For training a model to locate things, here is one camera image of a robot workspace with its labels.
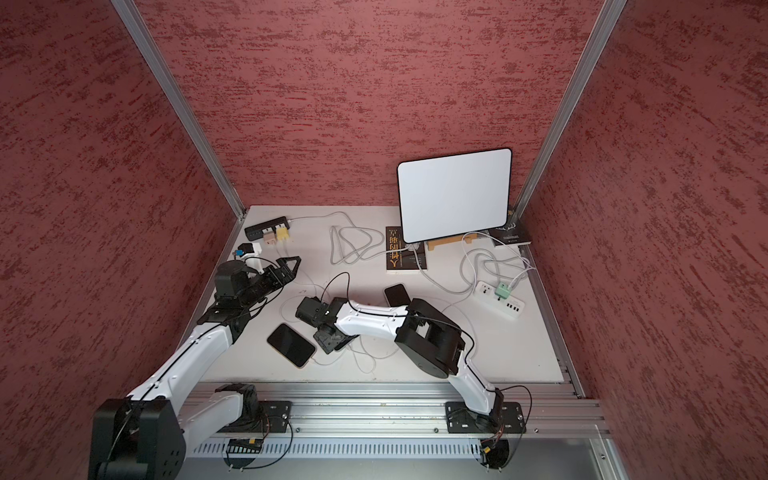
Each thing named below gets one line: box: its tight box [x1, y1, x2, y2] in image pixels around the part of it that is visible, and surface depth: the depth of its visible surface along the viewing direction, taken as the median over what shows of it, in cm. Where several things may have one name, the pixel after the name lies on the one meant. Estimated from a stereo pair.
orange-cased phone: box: [267, 323, 315, 368], surface depth 87 cm
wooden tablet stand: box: [428, 233, 479, 251], surface depth 108 cm
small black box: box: [488, 218, 532, 246], surface depth 116 cm
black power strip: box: [244, 216, 290, 241], surface depth 112 cm
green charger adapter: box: [495, 282, 511, 300], surface depth 94 cm
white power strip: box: [474, 280, 525, 318], surface depth 94 cm
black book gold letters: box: [386, 226, 427, 271], surface depth 108 cm
